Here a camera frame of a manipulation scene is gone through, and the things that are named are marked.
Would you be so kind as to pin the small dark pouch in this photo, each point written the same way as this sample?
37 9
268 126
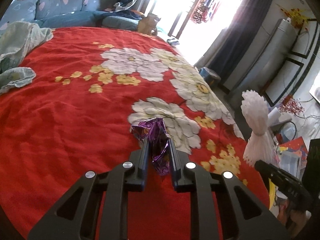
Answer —
173 41

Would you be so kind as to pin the blue storage stool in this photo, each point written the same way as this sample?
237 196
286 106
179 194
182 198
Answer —
209 76

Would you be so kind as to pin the white vase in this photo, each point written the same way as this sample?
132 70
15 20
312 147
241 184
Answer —
275 116

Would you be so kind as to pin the pale printed cloth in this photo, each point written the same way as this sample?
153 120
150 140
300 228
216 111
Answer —
17 47

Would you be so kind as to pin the red floral blanket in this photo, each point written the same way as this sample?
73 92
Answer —
75 120

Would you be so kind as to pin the yellow artificial flowers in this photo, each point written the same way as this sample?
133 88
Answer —
297 17

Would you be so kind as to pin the grey standing air conditioner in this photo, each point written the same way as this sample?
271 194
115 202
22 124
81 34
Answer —
260 55

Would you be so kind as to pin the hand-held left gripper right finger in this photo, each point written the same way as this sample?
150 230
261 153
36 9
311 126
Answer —
173 165

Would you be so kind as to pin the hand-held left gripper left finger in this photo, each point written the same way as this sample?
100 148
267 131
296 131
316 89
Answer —
144 160

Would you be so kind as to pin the hanging laundry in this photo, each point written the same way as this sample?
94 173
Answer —
206 5

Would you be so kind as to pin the wall television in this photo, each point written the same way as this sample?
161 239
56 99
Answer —
315 95

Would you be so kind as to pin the dark grey curtain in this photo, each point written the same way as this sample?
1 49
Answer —
247 20

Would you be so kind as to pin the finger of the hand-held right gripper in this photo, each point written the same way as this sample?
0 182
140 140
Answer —
265 168

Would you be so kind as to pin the blue heart-print sofa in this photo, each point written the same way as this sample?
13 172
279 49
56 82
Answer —
65 7

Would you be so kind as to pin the purple foil wrapper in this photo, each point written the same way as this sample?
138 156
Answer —
156 142

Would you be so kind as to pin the glass balcony door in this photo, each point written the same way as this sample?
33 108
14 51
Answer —
190 5

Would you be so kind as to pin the brown paper bag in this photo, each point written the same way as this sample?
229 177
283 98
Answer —
147 25

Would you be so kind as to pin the red booklet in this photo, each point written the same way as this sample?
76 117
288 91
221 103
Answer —
295 147

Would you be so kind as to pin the red berry branches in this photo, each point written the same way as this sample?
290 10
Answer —
291 105

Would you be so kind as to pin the dark clothes on sofa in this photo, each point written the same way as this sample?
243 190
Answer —
125 11

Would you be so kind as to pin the black set-top box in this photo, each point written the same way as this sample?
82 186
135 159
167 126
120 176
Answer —
312 165

